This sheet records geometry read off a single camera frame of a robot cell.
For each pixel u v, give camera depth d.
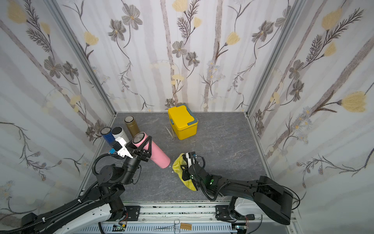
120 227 0.72
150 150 0.58
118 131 0.80
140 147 0.56
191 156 0.72
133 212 0.74
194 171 0.59
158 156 0.65
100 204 0.52
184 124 0.96
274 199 0.43
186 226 0.71
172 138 1.05
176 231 0.70
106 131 0.81
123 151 0.53
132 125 0.89
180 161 0.78
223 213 0.74
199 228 0.70
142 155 0.55
